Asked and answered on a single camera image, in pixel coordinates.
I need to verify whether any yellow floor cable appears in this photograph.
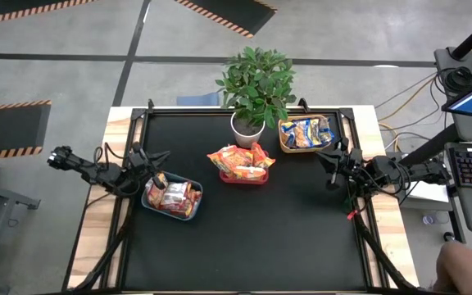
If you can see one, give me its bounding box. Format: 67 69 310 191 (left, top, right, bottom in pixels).
377 75 438 138

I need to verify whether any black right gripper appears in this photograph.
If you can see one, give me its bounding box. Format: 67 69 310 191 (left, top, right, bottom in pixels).
316 138 366 190

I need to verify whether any black cable coil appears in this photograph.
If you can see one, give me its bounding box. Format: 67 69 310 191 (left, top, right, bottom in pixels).
440 65 472 96

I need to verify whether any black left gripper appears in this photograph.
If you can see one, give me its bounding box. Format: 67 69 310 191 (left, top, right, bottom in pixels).
115 141 170 193

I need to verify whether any grey equipment box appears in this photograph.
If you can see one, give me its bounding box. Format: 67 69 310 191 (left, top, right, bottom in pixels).
433 45 472 85

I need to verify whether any tan plastic bin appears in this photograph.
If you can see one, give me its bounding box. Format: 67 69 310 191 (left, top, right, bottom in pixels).
276 113 333 155

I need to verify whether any black hazard-striped floor mat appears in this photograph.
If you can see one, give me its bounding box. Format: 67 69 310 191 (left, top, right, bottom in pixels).
173 0 278 39
0 0 98 27
0 99 52 160

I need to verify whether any person's leg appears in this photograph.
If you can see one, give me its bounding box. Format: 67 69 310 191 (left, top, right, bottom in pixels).
432 240 472 295

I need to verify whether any black frame strut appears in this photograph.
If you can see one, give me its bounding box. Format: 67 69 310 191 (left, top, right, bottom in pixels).
352 212 420 293
70 212 137 293

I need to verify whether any black diagonal pole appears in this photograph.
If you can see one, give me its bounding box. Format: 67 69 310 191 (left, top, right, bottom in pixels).
399 124 459 167

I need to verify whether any blue-grey plastic bin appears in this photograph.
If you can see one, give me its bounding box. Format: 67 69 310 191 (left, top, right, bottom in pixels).
140 170 204 222

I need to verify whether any green leafy potted tree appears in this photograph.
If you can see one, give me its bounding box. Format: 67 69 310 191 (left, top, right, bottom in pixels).
214 45 298 130

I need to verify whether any pink plastic bin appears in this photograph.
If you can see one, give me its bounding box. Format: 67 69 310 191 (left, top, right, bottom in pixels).
218 146 270 185

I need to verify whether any white paper sheet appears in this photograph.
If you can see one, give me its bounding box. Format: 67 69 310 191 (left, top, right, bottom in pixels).
402 175 451 204

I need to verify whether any black table mat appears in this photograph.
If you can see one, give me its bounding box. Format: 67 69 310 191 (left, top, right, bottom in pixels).
123 112 368 290

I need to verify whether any white ribbed plant pot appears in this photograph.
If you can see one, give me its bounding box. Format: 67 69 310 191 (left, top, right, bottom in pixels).
229 111 266 149

